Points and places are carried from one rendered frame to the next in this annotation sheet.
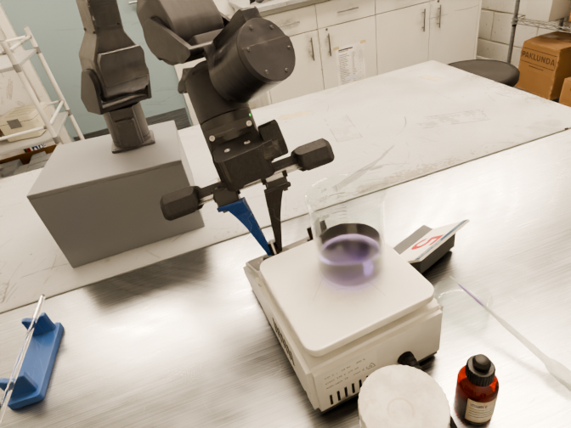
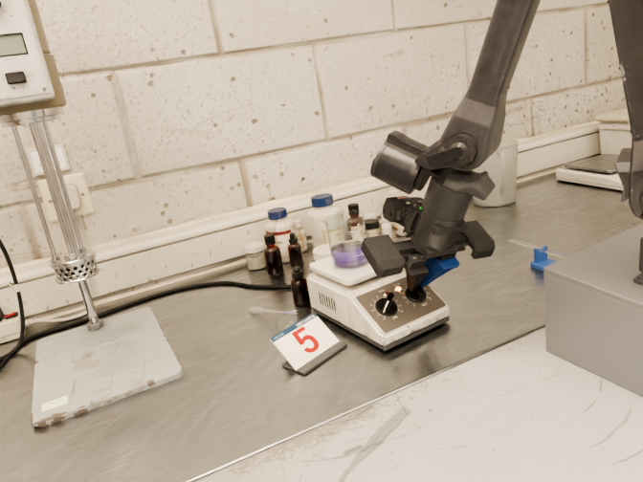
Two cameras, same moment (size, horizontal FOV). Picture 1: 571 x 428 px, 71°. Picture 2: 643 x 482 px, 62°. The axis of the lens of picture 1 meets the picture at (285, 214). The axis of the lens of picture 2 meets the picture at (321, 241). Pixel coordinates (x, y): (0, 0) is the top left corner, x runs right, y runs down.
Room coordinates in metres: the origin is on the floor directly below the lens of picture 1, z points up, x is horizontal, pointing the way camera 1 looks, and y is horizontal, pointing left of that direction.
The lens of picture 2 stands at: (1.03, -0.27, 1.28)
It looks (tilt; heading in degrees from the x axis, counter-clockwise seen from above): 17 degrees down; 167
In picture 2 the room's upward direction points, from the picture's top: 9 degrees counter-clockwise
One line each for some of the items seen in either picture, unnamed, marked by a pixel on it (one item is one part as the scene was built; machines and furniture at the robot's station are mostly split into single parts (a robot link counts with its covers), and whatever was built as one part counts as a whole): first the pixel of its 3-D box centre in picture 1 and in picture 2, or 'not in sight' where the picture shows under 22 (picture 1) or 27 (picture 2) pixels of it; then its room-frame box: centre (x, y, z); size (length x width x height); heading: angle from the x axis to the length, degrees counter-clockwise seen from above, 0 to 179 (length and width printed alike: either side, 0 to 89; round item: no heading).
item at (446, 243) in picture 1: (421, 241); (308, 341); (0.35, -0.15, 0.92); 0.09 x 0.06 x 0.04; 121
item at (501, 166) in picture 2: not in sight; (494, 174); (-0.15, 0.48, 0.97); 0.18 x 0.13 x 0.15; 162
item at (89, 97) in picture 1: (116, 85); not in sight; (0.61, 0.20, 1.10); 0.09 x 0.07 x 0.06; 131
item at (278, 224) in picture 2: not in sight; (280, 234); (-0.10, -0.10, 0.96); 0.06 x 0.06 x 0.11
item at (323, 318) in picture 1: (340, 278); (357, 263); (0.26, -0.04, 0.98); 0.12 x 0.12 x 0.01; 16
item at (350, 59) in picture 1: (351, 66); not in sight; (2.78, -0.65, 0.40); 0.24 x 0.01 x 0.30; 101
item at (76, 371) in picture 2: not in sight; (102, 356); (0.19, -0.46, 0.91); 0.30 x 0.20 x 0.01; 11
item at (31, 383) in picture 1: (31, 355); (558, 262); (0.30, 0.30, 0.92); 0.10 x 0.03 x 0.04; 7
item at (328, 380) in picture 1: (330, 294); (370, 292); (0.28, -0.03, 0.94); 0.22 x 0.13 x 0.08; 16
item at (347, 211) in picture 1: (351, 233); (345, 241); (0.26, -0.05, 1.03); 0.07 x 0.06 x 0.08; 101
